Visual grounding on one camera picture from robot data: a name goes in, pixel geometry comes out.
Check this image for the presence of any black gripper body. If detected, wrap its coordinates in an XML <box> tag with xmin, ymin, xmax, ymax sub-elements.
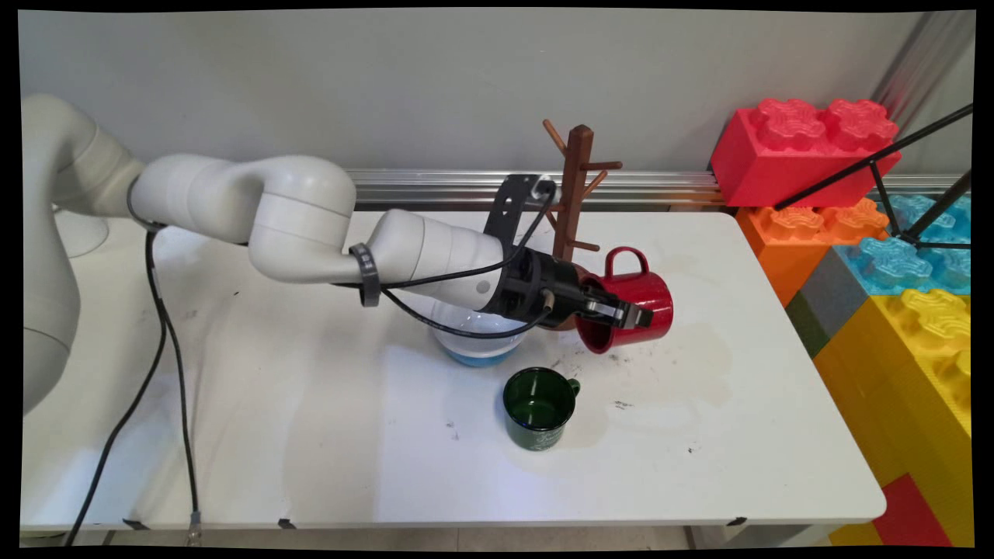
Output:
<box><xmin>493</xmin><ymin>247</ymin><xmax>595</xmax><ymax>331</ymax></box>

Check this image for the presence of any black cable with metal plug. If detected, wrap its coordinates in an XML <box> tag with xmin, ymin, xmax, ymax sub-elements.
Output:
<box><xmin>144</xmin><ymin>225</ymin><xmax>549</xmax><ymax>546</ymax></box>

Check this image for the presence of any giant red toy brick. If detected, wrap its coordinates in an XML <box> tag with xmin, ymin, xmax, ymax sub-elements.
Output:
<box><xmin>710</xmin><ymin>99</ymin><xmax>903</xmax><ymax>210</ymax></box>

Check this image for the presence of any slanted aluminium post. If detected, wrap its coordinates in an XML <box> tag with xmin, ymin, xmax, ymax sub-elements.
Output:
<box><xmin>870</xmin><ymin>11</ymin><xmax>975</xmax><ymax>129</ymax></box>

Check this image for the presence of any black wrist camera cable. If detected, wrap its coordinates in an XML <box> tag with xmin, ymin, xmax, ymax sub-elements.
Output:
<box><xmin>66</xmin><ymin>180</ymin><xmax>558</xmax><ymax>546</ymax></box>

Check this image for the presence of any dark green enamel mug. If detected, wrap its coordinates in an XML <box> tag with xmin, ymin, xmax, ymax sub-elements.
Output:
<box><xmin>502</xmin><ymin>366</ymin><xmax>581</xmax><ymax>452</ymax></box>

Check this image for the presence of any black tripod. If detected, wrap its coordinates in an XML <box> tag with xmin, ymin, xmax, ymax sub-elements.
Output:
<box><xmin>774</xmin><ymin>105</ymin><xmax>974</xmax><ymax>252</ymax></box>

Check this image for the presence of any giant yellow toy brick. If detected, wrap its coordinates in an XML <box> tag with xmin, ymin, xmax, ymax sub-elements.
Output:
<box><xmin>813</xmin><ymin>290</ymin><xmax>974</xmax><ymax>548</ymax></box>

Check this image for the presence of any white bowl with blue outside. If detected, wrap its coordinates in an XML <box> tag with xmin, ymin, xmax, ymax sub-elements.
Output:
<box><xmin>431</xmin><ymin>299</ymin><xmax>533</xmax><ymax>368</ymax></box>

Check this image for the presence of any aluminium rail along wall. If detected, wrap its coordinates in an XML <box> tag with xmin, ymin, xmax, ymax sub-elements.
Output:
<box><xmin>346</xmin><ymin>167</ymin><xmax>964</xmax><ymax>212</ymax></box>

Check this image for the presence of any giant blue toy brick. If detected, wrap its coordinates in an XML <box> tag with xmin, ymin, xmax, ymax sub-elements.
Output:
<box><xmin>835</xmin><ymin>196</ymin><xmax>973</xmax><ymax>297</ymax></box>

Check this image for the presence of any grey cable strap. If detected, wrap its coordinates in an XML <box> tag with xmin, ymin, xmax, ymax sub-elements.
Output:
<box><xmin>349</xmin><ymin>243</ymin><xmax>383</xmax><ymax>308</ymax></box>
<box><xmin>127</xmin><ymin>177</ymin><xmax>166</xmax><ymax>234</ymax></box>

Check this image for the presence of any brown wooden mug tree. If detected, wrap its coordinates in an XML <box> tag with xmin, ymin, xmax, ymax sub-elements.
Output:
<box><xmin>541</xmin><ymin>119</ymin><xmax>624</xmax><ymax>332</ymax></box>

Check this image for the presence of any giant orange toy brick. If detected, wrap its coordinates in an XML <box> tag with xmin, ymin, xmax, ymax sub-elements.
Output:
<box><xmin>735</xmin><ymin>199</ymin><xmax>890</xmax><ymax>308</ymax></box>

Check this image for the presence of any red speckled enamel mug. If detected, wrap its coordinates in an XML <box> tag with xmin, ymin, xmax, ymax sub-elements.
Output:
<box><xmin>575</xmin><ymin>246</ymin><xmax>674</xmax><ymax>355</ymax></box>

